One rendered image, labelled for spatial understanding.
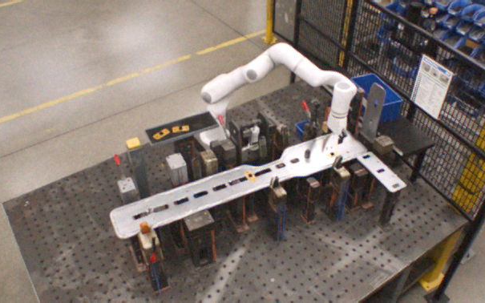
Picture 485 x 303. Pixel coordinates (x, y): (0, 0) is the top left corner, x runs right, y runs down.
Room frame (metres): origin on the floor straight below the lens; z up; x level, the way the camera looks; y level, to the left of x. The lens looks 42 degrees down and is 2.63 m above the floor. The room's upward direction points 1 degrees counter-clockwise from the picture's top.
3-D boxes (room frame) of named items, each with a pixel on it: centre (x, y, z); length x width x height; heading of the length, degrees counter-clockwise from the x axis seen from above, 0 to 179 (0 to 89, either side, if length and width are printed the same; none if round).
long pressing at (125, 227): (1.61, -0.03, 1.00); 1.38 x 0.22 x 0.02; 116
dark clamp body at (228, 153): (1.79, 0.07, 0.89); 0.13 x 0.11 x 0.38; 26
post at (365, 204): (1.72, -0.69, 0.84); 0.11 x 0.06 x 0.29; 26
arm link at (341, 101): (1.79, -0.48, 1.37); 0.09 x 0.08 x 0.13; 145
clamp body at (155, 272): (1.21, 0.41, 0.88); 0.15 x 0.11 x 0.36; 26
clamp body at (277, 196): (1.50, -0.17, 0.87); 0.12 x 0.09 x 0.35; 26
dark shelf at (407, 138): (2.20, -0.76, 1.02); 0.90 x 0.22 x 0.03; 26
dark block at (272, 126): (1.92, -0.15, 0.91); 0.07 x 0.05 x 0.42; 26
